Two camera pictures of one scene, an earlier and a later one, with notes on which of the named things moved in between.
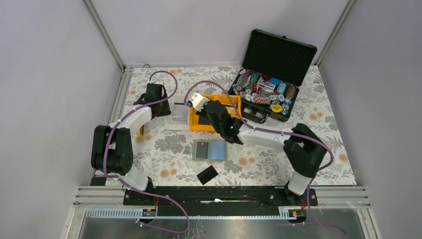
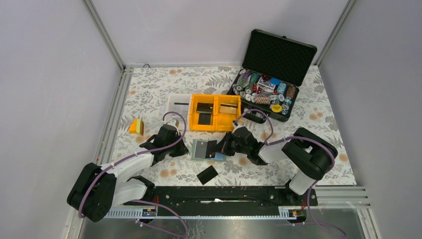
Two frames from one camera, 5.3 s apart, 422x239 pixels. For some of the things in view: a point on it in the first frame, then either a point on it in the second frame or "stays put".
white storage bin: x=178 y=119 stays put
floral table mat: x=196 y=137 stays put
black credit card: x=207 y=175 stays put
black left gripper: x=166 y=111 -> x=182 y=150
